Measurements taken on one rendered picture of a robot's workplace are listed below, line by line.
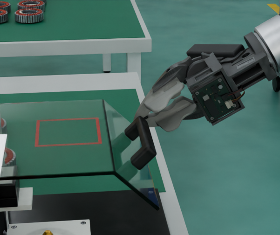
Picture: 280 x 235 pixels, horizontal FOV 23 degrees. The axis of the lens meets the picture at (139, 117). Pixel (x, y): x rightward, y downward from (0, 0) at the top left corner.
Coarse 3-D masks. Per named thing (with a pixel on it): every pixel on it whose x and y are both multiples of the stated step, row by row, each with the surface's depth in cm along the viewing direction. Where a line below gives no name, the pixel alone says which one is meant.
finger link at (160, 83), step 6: (186, 60) 98; (174, 66) 98; (180, 66) 97; (186, 66) 97; (168, 72) 98; (174, 72) 98; (180, 72) 98; (162, 78) 98; (168, 78) 98; (174, 78) 98; (180, 78) 98; (156, 84) 99; (162, 84) 98; (156, 90) 98
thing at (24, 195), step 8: (0, 184) 110; (8, 184) 110; (16, 184) 112; (0, 192) 110; (8, 192) 110; (16, 192) 111; (24, 192) 115; (32, 192) 116; (0, 200) 110; (8, 200) 110; (16, 200) 111; (24, 200) 113; (32, 200) 115; (0, 208) 111; (8, 208) 112; (16, 208) 112; (24, 208) 112
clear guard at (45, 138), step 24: (0, 120) 97; (24, 120) 97; (48, 120) 97; (72, 120) 97; (96, 120) 97; (120, 120) 103; (0, 144) 90; (24, 144) 90; (48, 144) 90; (72, 144) 90; (96, 144) 90; (120, 144) 94; (0, 168) 84; (24, 168) 84; (48, 168) 84; (72, 168) 84; (96, 168) 84; (120, 168) 85; (144, 168) 94; (144, 192) 86
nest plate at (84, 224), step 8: (16, 224) 124; (24, 224) 124; (32, 224) 124; (40, 224) 124; (48, 224) 124; (56, 224) 124; (64, 224) 124; (72, 224) 124; (80, 224) 124; (88, 224) 124; (8, 232) 122; (16, 232) 122; (24, 232) 122; (32, 232) 122; (40, 232) 122; (56, 232) 122; (64, 232) 122; (72, 232) 122; (80, 232) 122; (88, 232) 122
